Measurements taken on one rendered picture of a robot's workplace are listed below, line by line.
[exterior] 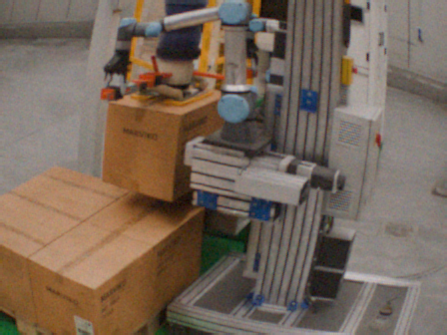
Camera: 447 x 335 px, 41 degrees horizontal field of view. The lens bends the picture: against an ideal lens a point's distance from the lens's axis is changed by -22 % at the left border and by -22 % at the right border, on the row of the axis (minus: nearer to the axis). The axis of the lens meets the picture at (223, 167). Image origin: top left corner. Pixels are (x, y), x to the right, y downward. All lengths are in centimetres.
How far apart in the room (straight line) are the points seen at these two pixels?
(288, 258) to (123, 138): 94
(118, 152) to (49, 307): 99
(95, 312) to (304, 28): 154
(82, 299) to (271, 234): 104
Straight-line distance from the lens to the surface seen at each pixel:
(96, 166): 491
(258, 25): 340
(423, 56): 1214
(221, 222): 374
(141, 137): 330
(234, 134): 296
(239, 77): 280
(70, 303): 282
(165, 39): 340
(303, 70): 302
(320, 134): 306
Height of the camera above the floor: 185
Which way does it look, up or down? 18 degrees down
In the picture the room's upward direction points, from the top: 6 degrees clockwise
